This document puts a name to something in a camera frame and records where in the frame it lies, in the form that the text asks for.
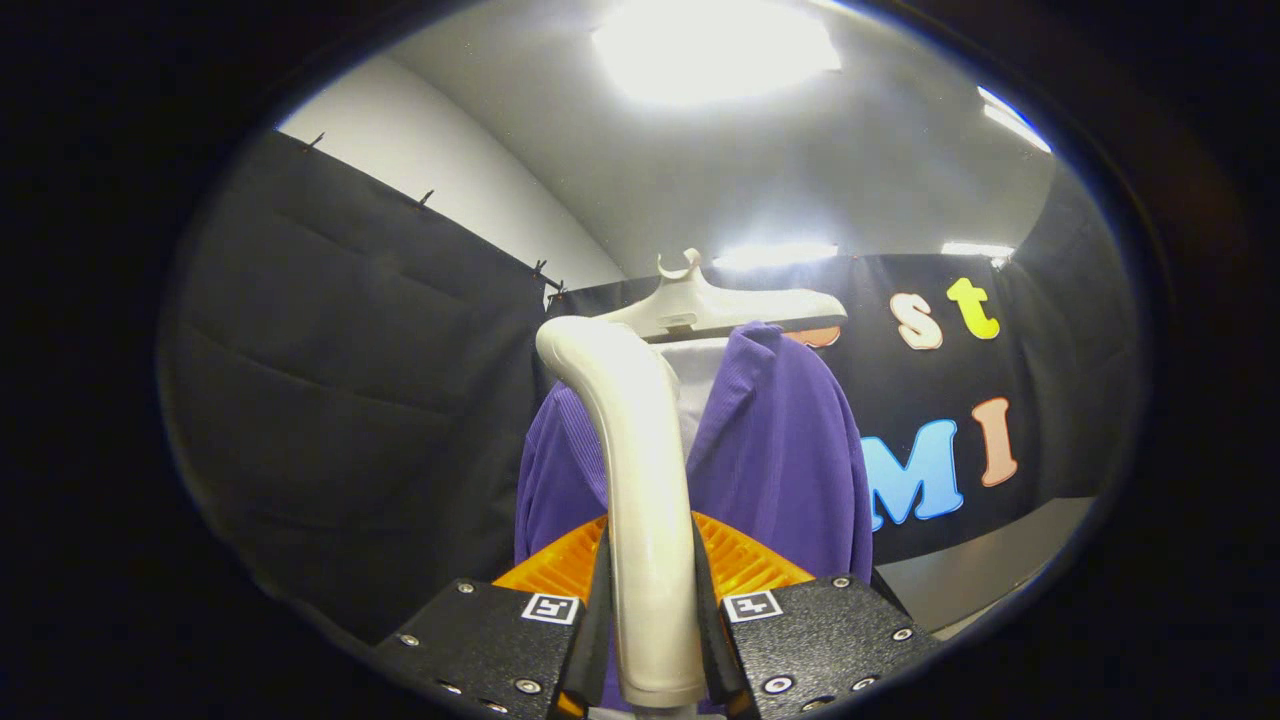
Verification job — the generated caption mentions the purple jacket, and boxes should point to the purple jacket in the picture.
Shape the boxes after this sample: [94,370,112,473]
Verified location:
[514,322,875,714]

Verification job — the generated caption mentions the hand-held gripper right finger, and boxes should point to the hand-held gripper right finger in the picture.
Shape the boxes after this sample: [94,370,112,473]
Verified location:
[692,512,946,720]

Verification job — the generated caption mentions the small square ceiling light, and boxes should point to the small square ceiling light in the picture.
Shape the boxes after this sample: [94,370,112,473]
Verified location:
[977,85,1054,155]

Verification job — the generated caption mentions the large ceiling light panel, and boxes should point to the large ceiling light panel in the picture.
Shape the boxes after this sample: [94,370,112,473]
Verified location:
[592,0,844,107]

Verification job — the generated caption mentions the long strip ceiling light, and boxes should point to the long strip ceiling light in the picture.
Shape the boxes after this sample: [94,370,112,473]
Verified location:
[712,242,840,272]

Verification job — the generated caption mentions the white undershirt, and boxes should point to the white undershirt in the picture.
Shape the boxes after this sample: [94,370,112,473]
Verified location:
[658,338,731,463]

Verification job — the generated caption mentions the white garment steamer head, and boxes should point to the white garment steamer head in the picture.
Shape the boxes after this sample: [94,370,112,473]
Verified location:
[535,316,708,710]

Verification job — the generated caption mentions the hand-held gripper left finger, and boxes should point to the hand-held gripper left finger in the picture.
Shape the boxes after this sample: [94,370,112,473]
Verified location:
[375,513,613,720]

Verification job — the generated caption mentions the grey cabinet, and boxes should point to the grey cabinet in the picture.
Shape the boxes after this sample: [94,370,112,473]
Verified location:
[875,497,1098,637]

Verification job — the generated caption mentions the white clothes hanger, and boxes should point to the white clothes hanger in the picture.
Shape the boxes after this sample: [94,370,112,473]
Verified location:
[590,248,849,345]

